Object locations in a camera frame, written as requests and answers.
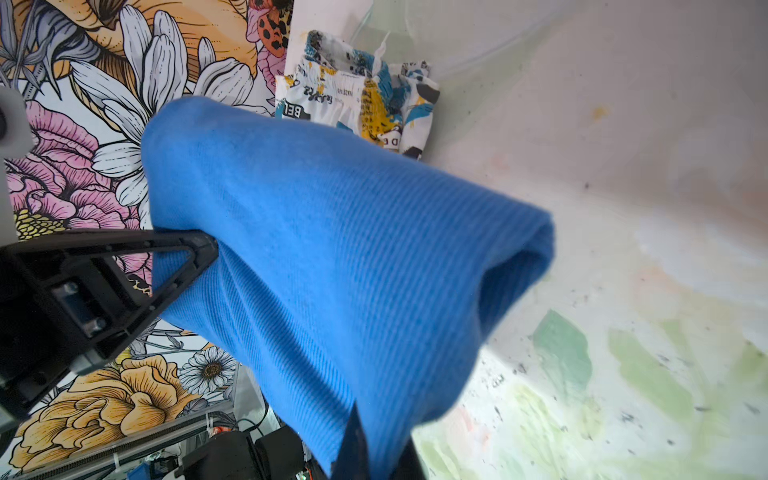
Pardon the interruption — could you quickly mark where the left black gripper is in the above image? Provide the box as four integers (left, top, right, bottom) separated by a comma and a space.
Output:
1, 229, 219, 434

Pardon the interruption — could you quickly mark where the aluminium mounting rail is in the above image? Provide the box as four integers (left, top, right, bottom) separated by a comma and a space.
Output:
14, 401, 234, 479

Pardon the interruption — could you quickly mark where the white teal yellow printed garment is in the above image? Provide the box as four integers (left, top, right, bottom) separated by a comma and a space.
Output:
275, 30, 440, 160

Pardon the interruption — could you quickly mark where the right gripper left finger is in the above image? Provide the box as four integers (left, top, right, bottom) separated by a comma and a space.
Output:
330, 405, 371, 480

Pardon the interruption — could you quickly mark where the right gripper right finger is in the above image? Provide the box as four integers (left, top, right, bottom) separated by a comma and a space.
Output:
392, 439, 427, 480

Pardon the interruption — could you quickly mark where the blue cloth garment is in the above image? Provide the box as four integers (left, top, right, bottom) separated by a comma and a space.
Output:
141, 96, 555, 479

